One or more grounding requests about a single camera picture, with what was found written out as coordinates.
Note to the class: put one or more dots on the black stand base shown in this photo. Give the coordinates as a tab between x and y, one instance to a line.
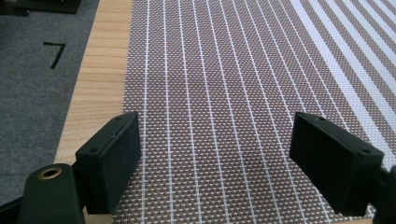
46	5

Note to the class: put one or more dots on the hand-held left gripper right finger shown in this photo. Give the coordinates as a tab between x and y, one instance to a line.
330	168

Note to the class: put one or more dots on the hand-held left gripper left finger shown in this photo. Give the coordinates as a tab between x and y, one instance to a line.
109	161

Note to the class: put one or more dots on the brown white striped woven placemat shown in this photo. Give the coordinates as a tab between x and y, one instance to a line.
236	109

